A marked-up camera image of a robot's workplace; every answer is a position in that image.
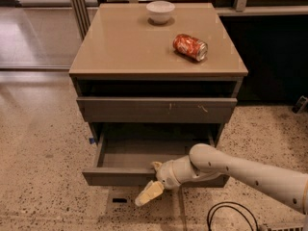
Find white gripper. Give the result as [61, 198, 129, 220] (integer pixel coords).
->
[135, 156, 206, 207]

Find grey drawer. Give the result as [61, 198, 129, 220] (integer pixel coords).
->
[77, 96, 237, 123]
[83, 128, 220, 187]

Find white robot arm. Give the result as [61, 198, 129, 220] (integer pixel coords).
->
[135, 143, 308, 215]

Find grey top drawer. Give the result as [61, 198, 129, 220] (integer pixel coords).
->
[77, 96, 237, 123]

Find grey drawer cabinet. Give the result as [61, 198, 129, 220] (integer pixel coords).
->
[69, 3, 247, 139]

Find red soda can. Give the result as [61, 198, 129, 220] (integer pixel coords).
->
[172, 34, 208, 62]

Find grey power strip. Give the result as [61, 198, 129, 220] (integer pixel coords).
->
[259, 223, 307, 231]

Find dark object on floor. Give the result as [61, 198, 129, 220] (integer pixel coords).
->
[292, 96, 308, 114]

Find white ceramic bowl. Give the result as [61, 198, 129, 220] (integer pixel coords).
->
[146, 1, 175, 24]

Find black cable loop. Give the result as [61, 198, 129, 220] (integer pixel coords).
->
[206, 201, 260, 231]

